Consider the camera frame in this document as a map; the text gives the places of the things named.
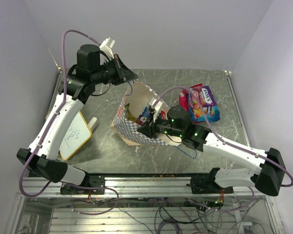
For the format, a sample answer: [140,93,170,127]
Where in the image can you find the blue checkered paper bag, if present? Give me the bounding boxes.
[109,81,197,159]

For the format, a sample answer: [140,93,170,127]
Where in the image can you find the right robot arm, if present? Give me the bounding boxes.
[137,106,285,196]

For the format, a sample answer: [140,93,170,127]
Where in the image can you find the green orange Foxs candy bag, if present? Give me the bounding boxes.
[125,103,137,122]

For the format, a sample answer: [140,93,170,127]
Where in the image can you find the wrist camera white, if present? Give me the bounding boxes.
[149,97,163,122]
[99,37,115,61]

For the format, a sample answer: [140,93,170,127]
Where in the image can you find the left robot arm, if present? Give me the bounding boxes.
[17,43,138,194]

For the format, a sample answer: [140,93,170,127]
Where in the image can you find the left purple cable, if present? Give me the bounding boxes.
[19,29,101,197]

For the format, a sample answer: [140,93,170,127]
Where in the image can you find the red REAL chips bag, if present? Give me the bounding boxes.
[179,83,203,111]

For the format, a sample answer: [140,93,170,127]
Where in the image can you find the purple Foxs candy bag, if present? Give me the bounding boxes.
[190,86,217,108]

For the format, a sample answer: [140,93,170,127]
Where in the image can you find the blue Slendy fruit snack bag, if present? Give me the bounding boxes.
[187,95,221,123]

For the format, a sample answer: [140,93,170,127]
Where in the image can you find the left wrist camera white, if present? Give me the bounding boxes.
[99,37,115,61]

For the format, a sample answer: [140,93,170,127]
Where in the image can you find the aluminium frame rail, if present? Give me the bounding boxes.
[17,176,274,198]

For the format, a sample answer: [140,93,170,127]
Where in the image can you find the small yellow-framed whiteboard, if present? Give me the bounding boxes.
[45,111,93,161]

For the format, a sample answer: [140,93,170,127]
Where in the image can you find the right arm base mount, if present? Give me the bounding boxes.
[186,168,233,194]

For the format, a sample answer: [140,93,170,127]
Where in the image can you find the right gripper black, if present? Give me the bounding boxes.
[137,110,184,139]

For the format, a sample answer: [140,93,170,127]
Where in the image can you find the white whiteboard marker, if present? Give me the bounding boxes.
[88,117,98,131]

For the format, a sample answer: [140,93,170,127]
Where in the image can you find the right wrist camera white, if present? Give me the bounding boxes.
[149,97,163,122]

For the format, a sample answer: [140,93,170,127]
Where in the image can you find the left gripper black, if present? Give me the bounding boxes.
[91,54,139,86]

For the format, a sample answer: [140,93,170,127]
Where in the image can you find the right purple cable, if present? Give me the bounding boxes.
[152,86,293,188]

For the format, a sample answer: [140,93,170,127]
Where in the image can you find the purple cable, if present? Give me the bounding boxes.
[152,86,293,188]
[19,29,101,197]

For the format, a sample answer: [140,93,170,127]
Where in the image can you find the loose wires under table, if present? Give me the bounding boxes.
[56,187,257,234]

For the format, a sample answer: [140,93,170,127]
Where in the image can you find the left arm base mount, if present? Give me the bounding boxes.
[60,175,105,195]

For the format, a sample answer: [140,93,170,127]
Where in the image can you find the small blue snack packet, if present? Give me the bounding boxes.
[136,107,151,125]

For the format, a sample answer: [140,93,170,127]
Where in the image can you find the red pink candy packet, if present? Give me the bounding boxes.
[159,110,167,119]

